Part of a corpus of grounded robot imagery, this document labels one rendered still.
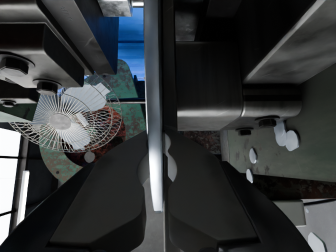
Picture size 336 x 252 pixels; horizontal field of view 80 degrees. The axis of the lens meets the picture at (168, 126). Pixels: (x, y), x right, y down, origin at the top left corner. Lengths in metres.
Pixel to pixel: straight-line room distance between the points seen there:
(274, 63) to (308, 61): 0.02
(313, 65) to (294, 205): 0.36
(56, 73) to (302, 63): 0.25
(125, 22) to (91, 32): 1.91
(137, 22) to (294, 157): 2.02
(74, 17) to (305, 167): 0.27
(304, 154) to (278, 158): 0.05
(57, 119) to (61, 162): 0.66
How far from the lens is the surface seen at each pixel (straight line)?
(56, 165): 1.75
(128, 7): 0.30
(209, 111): 0.19
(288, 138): 0.25
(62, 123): 1.13
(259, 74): 0.20
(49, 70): 0.28
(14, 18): 0.26
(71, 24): 0.26
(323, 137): 0.21
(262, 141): 0.31
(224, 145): 0.49
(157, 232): 7.14
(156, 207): 0.17
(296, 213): 0.51
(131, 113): 1.61
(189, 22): 0.29
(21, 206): 4.13
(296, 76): 0.21
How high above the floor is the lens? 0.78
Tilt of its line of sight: 1 degrees down
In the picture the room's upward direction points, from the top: 91 degrees counter-clockwise
